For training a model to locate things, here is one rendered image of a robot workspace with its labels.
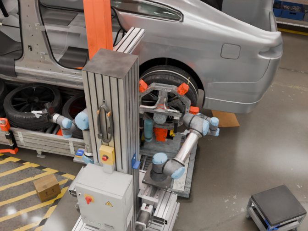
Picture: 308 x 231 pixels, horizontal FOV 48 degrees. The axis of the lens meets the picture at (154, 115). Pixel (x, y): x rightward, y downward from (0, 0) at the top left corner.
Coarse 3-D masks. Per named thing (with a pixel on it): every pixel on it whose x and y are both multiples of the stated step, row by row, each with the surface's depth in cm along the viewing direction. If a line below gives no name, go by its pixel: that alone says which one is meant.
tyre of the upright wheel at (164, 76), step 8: (144, 72) 356; (152, 72) 344; (160, 72) 339; (168, 72) 340; (176, 72) 341; (184, 72) 346; (144, 80) 341; (152, 80) 337; (160, 80) 335; (168, 80) 333; (176, 80) 333; (184, 80) 339; (192, 80) 350; (192, 88) 343; (192, 96) 340; (192, 104) 347
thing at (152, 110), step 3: (144, 108) 328; (144, 111) 329; (147, 111) 328; (150, 111) 328; (153, 111) 327; (156, 111) 326; (159, 111) 325; (162, 111) 326; (165, 111) 325; (162, 114) 327; (165, 114) 326; (168, 114) 325; (171, 114) 324; (174, 114) 324; (180, 114) 323
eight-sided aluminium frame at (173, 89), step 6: (150, 84) 337; (156, 84) 334; (162, 84) 334; (150, 90) 335; (162, 90) 332; (168, 90) 331; (174, 90) 329; (180, 96) 333; (186, 96) 338; (186, 102) 336; (186, 108) 341; (144, 114) 363; (144, 120) 363; (180, 120) 358; (156, 126) 366; (162, 126) 364; (168, 126) 363
